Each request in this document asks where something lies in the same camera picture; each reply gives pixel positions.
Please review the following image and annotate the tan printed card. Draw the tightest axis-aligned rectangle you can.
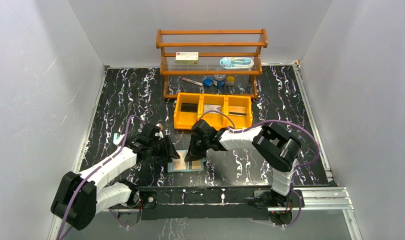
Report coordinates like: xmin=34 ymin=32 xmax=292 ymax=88
xmin=172 ymin=150 xmax=188 ymax=171

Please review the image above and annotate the green card holder wallet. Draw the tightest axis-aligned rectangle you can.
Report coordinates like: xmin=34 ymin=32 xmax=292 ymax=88
xmin=167 ymin=150 xmax=207 ymax=173

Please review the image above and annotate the orange three-compartment bin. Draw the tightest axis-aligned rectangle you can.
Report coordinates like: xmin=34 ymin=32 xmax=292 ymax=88
xmin=173 ymin=92 xmax=254 ymax=130

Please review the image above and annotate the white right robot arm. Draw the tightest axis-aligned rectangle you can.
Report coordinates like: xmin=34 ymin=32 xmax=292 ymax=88
xmin=184 ymin=119 xmax=302 ymax=197

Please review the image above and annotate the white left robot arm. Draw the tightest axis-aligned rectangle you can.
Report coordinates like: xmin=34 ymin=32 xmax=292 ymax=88
xmin=50 ymin=123 xmax=181 ymax=230

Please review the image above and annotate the silver card in bin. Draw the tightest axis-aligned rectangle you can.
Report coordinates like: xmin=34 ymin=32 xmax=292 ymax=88
xmin=203 ymin=104 xmax=222 ymax=114

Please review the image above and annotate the black card in bin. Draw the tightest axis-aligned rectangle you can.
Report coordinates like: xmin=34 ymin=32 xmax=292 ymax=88
xmin=180 ymin=103 xmax=199 ymax=113

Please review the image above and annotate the small white blue stapler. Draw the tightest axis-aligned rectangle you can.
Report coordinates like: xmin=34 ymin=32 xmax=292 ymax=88
xmin=113 ymin=133 xmax=125 ymax=146

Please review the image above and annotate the small blue object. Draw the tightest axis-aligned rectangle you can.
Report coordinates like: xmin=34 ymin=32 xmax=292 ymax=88
xmin=202 ymin=77 xmax=213 ymax=88

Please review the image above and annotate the round blue white tin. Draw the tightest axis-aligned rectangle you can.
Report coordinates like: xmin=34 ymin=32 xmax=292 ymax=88
xmin=213 ymin=74 xmax=226 ymax=88

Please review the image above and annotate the small yellow object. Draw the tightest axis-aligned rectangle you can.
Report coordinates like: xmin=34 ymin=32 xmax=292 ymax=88
xmin=225 ymin=75 xmax=236 ymax=87

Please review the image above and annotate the brown white marker pen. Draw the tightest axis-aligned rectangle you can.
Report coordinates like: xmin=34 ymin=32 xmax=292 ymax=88
xmin=182 ymin=77 xmax=204 ymax=87

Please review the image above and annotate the wooden shelf rack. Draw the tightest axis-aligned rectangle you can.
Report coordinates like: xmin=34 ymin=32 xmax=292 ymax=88
xmin=155 ymin=28 xmax=269 ymax=99

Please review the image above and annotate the blue oval packaged item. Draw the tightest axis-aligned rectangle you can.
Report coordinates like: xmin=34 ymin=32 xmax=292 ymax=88
xmin=219 ymin=57 xmax=254 ymax=70

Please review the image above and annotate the white red box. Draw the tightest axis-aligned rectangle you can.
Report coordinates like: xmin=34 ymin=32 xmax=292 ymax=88
xmin=175 ymin=52 xmax=199 ymax=65

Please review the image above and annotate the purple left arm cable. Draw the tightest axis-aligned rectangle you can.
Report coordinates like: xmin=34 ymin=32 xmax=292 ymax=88
xmin=55 ymin=114 xmax=147 ymax=240

